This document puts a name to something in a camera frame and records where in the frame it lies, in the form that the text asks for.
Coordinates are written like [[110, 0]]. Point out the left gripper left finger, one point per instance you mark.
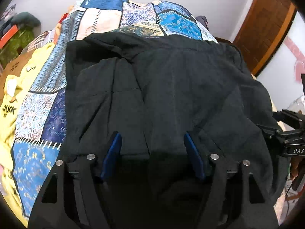
[[70, 197]]

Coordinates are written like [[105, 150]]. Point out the yellow duck sweater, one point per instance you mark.
[[15, 90]]

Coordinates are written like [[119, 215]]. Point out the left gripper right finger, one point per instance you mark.
[[235, 197]]

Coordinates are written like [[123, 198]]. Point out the black jacket garment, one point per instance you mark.
[[153, 90]]

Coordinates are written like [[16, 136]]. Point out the brown wooden door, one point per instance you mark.
[[263, 30]]

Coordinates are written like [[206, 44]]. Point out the green patterned bag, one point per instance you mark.
[[29, 27]]

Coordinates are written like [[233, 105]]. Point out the blue patchwork bed quilt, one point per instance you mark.
[[41, 120]]

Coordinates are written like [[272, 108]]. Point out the orange red box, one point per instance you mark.
[[11, 32]]

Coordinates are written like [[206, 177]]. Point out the striped folded clothes pile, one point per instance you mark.
[[41, 40]]

